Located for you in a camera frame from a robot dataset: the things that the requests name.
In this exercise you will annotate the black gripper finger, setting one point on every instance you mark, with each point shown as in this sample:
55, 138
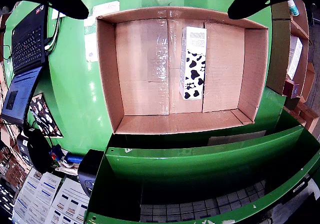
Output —
250, 4
67, 4

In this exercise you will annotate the cow print white carton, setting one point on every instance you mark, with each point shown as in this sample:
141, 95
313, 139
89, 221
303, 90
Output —
193, 67

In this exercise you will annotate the cardboard box with flap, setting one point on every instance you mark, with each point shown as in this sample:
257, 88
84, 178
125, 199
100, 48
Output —
277, 59

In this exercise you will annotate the long white product box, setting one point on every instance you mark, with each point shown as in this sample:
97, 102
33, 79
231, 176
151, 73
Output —
295, 57

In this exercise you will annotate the small maroon product box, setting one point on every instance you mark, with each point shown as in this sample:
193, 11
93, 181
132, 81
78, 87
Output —
290, 86

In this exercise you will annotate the large open cardboard tray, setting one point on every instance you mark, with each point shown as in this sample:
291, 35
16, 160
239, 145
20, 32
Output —
145, 71

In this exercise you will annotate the black box device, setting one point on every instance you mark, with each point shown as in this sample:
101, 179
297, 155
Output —
90, 169

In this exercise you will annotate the white socket block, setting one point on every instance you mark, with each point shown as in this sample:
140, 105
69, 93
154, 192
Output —
56, 14

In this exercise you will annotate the teal and white bottle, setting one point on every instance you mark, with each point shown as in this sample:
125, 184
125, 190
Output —
293, 8

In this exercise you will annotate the white printed card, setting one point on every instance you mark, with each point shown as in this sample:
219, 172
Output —
90, 42

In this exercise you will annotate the black laptop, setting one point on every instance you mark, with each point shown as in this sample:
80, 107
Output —
27, 47

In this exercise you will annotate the black framed picture card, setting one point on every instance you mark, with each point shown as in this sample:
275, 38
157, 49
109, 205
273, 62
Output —
45, 116

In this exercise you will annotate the grey flat sheet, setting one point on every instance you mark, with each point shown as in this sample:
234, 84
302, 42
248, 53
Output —
237, 138

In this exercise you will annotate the black rounded object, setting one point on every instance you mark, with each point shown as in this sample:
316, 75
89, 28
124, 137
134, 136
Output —
40, 151

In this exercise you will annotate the small blue object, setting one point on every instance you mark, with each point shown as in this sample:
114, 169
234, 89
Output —
75, 158

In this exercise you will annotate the green metal shelf unit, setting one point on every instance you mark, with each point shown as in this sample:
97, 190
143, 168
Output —
175, 159

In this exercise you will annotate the white printed paper sheet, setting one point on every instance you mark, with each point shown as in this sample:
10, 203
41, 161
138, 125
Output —
35, 196
70, 201

